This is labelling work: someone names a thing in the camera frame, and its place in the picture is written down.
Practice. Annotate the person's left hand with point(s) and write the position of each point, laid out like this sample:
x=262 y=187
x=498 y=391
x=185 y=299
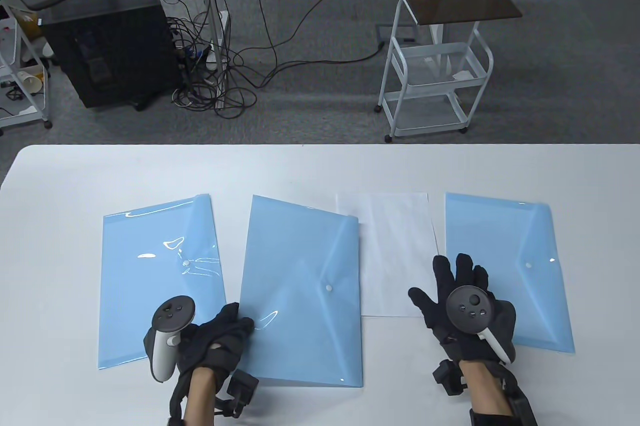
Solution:
x=220 y=341

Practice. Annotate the person's right hand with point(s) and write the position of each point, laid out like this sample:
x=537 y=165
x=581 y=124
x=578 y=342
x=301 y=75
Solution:
x=435 y=316

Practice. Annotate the grey and white controller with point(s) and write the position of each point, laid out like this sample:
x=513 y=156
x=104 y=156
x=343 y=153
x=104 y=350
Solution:
x=470 y=308
x=162 y=351

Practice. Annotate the white paper sheet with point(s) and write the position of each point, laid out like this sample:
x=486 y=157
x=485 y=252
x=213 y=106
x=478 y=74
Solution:
x=395 y=246

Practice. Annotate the wrinkled blue plastic snap folder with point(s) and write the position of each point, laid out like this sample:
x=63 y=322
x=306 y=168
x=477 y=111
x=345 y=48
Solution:
x=135 y=296

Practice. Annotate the person's left forearm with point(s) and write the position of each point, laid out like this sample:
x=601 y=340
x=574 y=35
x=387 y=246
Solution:
x=200 y=396

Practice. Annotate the black glove electronics box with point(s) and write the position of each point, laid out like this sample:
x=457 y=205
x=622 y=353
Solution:
x=520 y=401

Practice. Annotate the small paper slip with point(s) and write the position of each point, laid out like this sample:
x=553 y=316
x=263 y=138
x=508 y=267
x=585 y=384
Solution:
x=462 y=75

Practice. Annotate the grey floor socket plate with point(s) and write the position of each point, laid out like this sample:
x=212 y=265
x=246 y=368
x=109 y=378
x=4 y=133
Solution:
x=385 y=29

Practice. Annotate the black computer tower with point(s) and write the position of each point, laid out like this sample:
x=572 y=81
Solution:
x=110 y=46

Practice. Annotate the silver desk leg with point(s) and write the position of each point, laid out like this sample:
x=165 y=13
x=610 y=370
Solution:
x=214 y=21

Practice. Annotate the paper cup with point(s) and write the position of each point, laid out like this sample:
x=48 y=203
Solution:
x=30 y=82

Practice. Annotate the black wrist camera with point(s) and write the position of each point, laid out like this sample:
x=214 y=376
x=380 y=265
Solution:
x=242 y=386
x=447 y=376

